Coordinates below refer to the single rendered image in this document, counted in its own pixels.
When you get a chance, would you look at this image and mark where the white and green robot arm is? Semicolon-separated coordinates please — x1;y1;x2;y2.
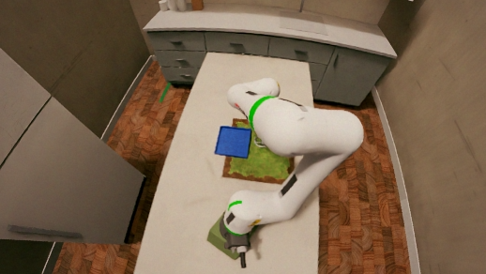
219;78;364;268

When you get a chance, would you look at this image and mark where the blue tray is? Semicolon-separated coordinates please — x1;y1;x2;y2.
214;126;251;159

